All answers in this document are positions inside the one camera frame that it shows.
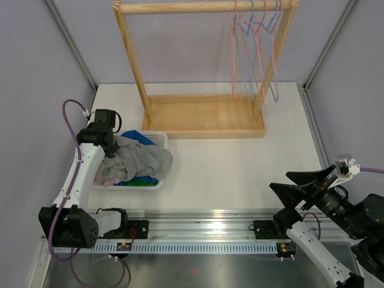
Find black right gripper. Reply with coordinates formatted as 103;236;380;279
270;163;367;238

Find blue tank top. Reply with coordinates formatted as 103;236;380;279
115;130;157;187

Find grey tank top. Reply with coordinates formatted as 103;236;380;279
100;136;173;181

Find mauve tank top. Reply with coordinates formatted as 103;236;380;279
94;171;127;187

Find green tank top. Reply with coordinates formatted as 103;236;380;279
122;178;158;187

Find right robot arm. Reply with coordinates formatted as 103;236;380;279
269;165;383;287

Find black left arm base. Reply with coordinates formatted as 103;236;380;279
94;208;149;240

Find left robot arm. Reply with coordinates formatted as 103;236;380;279
38;109;130;251

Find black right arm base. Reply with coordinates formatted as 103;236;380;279
253;208;302;240

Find translucent white plastic basket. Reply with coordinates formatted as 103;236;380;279
93;131;169;190

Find wooden clothes rack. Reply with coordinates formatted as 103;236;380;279
112;1;298;139

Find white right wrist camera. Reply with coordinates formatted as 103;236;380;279
330;154;361;188

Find aluminium frame post left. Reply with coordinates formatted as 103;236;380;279
42;0;98;93

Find aluminium frame post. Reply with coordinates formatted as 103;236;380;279
303;0;360;92
42;0;98;93

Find aluminium mounting rail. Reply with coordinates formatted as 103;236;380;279
95;209;278;245

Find white slotted cable duct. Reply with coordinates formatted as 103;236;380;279
80;241;277;254

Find aluminium frame post right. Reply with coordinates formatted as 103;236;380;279
303;0;360;92

